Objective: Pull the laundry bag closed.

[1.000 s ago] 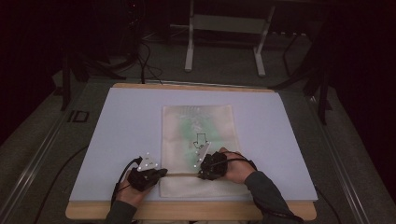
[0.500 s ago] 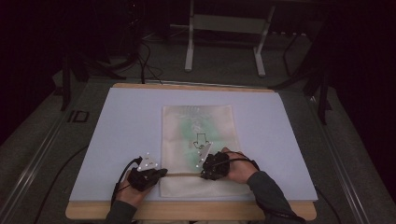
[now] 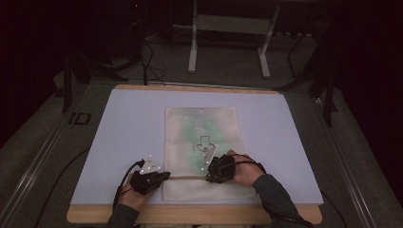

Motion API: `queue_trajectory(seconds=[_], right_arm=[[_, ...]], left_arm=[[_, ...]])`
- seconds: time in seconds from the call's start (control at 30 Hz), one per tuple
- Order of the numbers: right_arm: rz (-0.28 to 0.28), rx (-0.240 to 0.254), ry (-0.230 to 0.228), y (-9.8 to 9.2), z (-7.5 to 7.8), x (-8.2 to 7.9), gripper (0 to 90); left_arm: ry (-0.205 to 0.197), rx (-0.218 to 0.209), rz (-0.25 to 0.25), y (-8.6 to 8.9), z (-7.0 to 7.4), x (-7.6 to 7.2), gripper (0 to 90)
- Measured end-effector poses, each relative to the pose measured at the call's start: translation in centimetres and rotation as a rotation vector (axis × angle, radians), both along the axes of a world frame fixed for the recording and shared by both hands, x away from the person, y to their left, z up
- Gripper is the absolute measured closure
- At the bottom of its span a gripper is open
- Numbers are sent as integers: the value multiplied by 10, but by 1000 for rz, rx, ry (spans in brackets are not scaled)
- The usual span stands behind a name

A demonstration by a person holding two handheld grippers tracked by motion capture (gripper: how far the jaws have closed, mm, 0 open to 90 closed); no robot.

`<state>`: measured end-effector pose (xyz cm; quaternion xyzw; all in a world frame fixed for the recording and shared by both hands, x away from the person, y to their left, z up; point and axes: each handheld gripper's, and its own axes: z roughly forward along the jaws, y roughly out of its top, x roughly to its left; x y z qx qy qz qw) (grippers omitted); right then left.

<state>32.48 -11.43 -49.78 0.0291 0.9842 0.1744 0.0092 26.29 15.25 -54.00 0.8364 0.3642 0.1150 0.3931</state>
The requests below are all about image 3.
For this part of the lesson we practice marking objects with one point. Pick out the white metal stand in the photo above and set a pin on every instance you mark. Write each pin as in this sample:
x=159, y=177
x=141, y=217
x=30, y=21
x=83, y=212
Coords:
x=233, y=23

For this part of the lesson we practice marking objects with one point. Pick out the green cloth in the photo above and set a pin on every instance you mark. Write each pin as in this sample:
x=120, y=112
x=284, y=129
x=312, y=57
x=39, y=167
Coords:
x=193, y=136

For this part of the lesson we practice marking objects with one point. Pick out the black tripod stand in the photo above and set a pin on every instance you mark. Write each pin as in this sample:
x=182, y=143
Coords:
x=68, y=79
x=328, y=91

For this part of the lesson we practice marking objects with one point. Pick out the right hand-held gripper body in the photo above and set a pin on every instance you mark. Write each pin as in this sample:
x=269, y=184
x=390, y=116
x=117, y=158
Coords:
x=221, y=169

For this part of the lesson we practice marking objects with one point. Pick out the person's right hand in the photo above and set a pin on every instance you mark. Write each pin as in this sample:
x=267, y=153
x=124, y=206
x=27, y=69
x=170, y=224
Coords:
x=248, y=172

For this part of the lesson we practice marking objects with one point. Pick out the metal floor rail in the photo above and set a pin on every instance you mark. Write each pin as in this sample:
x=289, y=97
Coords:
x=345, y=164
x=31, y=171

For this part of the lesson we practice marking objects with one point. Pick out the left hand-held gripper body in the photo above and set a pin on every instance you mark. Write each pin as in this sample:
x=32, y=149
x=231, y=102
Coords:
x=145, y=182

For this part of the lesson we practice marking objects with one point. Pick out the person's left hand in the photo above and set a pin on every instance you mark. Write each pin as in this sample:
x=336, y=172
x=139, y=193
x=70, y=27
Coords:
x=133, y=199

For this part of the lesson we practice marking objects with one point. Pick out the lavender table mat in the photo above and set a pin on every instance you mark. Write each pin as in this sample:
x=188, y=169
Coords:
x=126, y=126

